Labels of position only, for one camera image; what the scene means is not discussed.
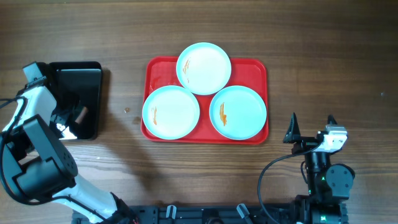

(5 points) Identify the black water basin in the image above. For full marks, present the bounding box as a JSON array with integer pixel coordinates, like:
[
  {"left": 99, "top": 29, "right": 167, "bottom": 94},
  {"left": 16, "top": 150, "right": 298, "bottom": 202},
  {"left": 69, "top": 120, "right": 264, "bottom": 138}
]
[{"left": 49, "top": 62, "right": 103, "bottom": 140}]

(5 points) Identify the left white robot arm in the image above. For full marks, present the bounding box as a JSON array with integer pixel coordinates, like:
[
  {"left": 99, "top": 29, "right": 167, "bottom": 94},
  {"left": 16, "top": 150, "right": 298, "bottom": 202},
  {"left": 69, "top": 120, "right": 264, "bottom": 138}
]
[{"left": 1, "top": 86, "right": 137, "bottom": 223}]

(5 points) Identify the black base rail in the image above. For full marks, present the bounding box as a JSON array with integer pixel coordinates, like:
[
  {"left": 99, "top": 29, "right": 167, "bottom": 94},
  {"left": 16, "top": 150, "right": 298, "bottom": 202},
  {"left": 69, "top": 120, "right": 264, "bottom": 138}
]
[{"left": 72, "top": 203, "right": 349, "bottom": 224}]

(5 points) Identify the green yellow sponge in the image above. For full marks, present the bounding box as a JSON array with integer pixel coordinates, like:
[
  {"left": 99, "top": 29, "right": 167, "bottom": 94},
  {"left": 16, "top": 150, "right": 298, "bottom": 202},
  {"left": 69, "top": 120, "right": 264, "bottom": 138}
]
[{"left": 75, "top": 106, "right": 88, "bottom": 124}]

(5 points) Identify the red plastic tray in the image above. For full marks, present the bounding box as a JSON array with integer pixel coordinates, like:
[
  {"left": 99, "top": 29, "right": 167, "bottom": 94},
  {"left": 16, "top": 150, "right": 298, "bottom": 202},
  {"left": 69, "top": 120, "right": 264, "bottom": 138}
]
[{"left": 143, "top": 56, "right": 269, "bottom": 145}]

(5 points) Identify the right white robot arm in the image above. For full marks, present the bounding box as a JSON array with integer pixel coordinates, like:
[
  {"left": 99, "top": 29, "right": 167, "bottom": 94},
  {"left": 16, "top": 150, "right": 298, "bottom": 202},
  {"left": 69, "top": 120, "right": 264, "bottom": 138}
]
[{"left": 283, "top": 114, "right": 355, "bottom": 224}]

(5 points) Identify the light blue plate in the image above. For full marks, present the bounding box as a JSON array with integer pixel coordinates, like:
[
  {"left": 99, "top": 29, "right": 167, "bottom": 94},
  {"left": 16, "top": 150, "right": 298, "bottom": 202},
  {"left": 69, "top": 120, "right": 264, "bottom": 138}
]
[
  {"left": 209, "top": 85, "right": 267, "bottom": 141},
  {"left": 142, "top": 85, "right": 200, "bottom": 140},
  {"left": 175, "top": 42, "right": 232, "bottom": 95}
]

